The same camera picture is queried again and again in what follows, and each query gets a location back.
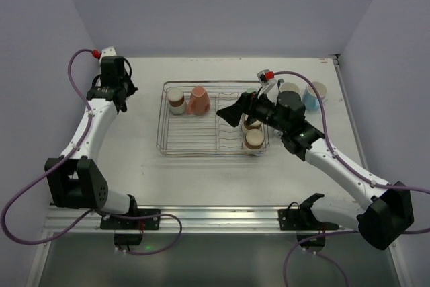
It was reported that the dark teal grey mug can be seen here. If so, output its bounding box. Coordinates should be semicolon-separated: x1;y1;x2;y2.
277;79;300;95

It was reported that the light blue mug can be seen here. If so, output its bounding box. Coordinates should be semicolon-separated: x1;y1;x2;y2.
302;81;327;111

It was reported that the cream brown cup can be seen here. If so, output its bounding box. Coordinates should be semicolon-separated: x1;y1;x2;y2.
241;120;261;134
167;87;187;115
243;129;265;150

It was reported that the pink dotted mug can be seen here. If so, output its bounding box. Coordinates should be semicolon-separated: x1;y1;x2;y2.
186;86;210;116

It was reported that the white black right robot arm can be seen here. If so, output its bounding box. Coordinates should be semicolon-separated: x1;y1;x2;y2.
217;91;414;250

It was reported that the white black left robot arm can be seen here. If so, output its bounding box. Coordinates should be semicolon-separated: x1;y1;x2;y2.
45;48;138;215

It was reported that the mint green cup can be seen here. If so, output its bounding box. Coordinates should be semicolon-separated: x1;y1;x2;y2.
246;87;259;97

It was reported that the right controller box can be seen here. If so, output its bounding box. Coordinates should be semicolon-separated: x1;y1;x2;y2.
296;234;326;252

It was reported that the controller box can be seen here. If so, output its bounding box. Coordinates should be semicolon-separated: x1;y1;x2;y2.
114;233;142;248
296;234;326;252

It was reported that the left controller box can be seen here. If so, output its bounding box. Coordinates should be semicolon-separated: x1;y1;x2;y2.
114;233;142;248

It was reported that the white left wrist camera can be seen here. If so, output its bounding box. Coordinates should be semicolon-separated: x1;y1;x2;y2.
100;46;117;60

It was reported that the chrome wire dish rack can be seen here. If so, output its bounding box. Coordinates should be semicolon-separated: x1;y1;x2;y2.
157;80;270;157

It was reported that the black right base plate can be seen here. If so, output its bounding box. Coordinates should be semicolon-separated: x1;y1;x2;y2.
277;202;339;231

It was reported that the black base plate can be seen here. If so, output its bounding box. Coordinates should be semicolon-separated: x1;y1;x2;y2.
100;208;161;231
277;202;339;231

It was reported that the aluminium mounting rail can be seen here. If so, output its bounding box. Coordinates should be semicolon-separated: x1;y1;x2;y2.
42;204;357;233

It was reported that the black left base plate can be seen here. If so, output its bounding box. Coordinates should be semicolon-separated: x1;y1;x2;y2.
100;208;161;231

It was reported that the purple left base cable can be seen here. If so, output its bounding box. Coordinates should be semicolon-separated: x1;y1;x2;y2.
116;213;183;257

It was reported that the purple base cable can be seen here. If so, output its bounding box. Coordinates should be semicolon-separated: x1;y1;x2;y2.
116;213;183;257
284;229;350;287

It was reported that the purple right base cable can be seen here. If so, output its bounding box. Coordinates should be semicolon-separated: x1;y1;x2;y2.
284;229;350;287

